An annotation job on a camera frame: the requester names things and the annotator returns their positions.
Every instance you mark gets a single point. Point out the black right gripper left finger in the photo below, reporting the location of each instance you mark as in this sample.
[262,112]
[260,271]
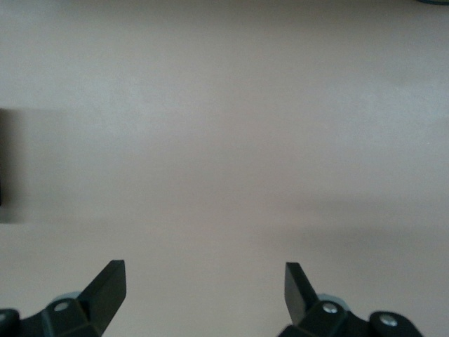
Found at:
[101,298]

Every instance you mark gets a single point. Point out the black rectangular plastic box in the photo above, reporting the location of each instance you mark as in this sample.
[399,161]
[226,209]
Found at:
[6,158]

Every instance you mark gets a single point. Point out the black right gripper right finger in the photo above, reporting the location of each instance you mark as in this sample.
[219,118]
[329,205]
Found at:
[298,298]

